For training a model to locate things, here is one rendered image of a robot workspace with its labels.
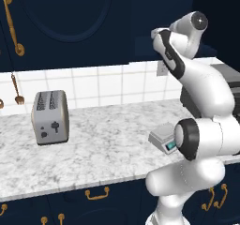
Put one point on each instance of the open navy upper cabinet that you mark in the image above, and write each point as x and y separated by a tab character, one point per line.
150	19

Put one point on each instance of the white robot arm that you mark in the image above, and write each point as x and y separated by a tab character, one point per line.
204	88

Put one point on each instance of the gold hanging utensil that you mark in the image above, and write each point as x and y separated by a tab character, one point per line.
1	103

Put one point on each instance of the navy drawer front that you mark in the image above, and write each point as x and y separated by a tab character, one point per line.
125	200

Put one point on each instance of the navy cabinet door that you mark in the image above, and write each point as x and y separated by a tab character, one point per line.
232	197
68	22

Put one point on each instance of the navy upper cabinet door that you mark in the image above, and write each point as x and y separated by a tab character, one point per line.
68	22

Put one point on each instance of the gold hanging fork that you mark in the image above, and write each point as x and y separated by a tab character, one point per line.
18	98

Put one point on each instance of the navy lower cabinet door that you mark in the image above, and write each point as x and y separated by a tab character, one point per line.
232	197

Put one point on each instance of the silver two-slot toaster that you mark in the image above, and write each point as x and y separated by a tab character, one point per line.
50	122

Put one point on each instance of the white wall outlet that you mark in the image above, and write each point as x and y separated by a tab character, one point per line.
162	68

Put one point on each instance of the grey digital scale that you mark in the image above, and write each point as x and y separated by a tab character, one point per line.
162	135

